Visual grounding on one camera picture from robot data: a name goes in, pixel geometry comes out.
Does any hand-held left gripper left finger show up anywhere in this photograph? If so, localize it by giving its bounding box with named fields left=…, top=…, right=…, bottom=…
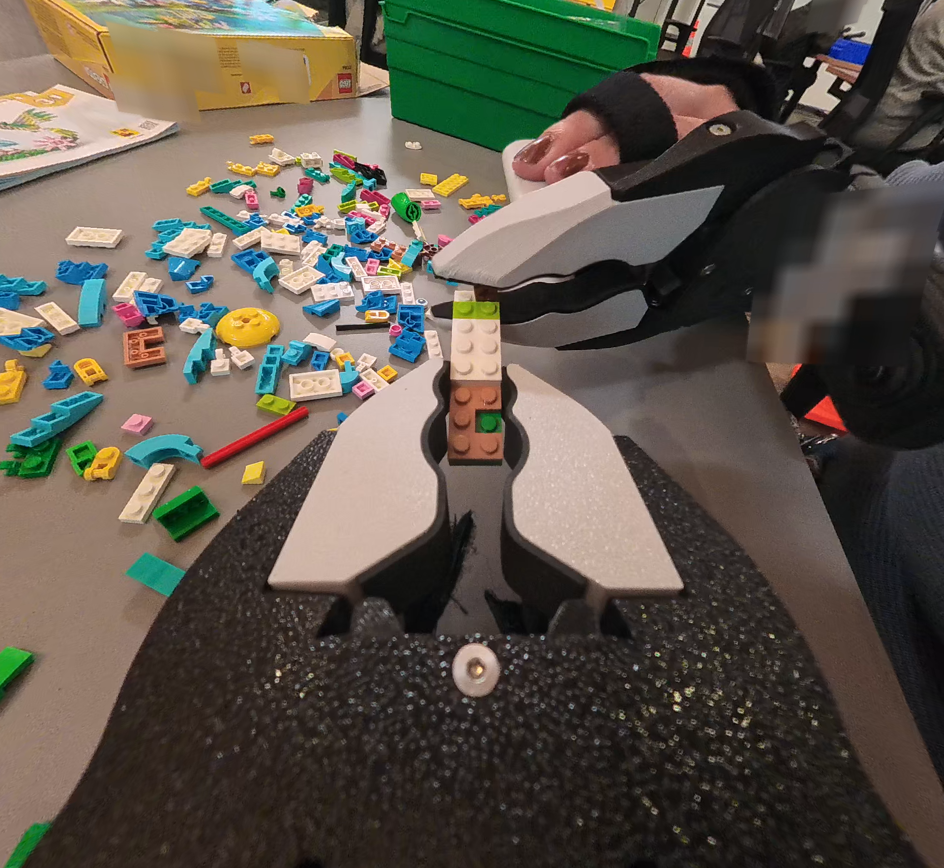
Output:
left=265, top=359, right=451, bottom=595

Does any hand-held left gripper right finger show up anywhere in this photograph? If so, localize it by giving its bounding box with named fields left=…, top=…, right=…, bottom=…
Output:
left=506, top=362, right=685, bottom=596

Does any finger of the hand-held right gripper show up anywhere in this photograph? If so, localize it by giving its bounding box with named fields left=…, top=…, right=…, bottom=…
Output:
left=430, top=281, right=656, bottom=351
left=429, top=171, right=727, bottom=290

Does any brown white lime brick assembly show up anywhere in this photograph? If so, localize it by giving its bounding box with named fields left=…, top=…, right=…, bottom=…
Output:
left=446, top=289, right=506, bottom=467

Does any person's right hand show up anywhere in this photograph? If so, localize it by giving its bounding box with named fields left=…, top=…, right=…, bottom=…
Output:
left=511, top=71, right=744, bottom=184

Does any red rod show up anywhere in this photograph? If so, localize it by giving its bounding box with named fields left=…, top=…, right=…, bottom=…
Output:
left=201, top=407, right=311, bottom=471

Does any pile of colourful toy bricks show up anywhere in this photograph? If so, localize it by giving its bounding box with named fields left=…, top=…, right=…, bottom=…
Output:
left=0, top=134, right=510, bottom=544

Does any stack of green plastic bins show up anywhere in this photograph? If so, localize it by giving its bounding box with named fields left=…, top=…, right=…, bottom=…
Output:
left=378, top=0, right=662, bottom=152

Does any orange object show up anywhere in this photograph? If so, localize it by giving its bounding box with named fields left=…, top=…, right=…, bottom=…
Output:
left=793, top=362, right=849, bottom=434

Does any yellow round dish brick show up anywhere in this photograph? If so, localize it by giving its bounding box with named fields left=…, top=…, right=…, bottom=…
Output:
left=216, top=307, right=281, bottom=347

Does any teal long slope brick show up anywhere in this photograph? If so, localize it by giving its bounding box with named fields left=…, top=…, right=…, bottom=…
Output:
left=125, top=552, right=187, bottom=596

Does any black mesh office chair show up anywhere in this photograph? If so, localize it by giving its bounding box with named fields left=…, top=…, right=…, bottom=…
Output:
left=811, top=0, right=938, bottom=153
left=693, top=0, right=806, bottom=76

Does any brown notched plate brick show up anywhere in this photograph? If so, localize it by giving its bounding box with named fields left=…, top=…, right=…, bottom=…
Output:
left=121, top=326, right=168, bottom=369

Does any green slope brick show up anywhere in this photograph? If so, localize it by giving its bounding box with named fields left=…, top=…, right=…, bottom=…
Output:
left=0, top=647, right=35, bottom=699

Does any instruction booklet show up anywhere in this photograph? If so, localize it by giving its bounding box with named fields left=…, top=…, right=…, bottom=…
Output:
left=0, top=84, right=180, bottom=190

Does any yellow toy set box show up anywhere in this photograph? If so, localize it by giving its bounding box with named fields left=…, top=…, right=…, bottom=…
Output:
left=15, top=0, right=362, bottom=113

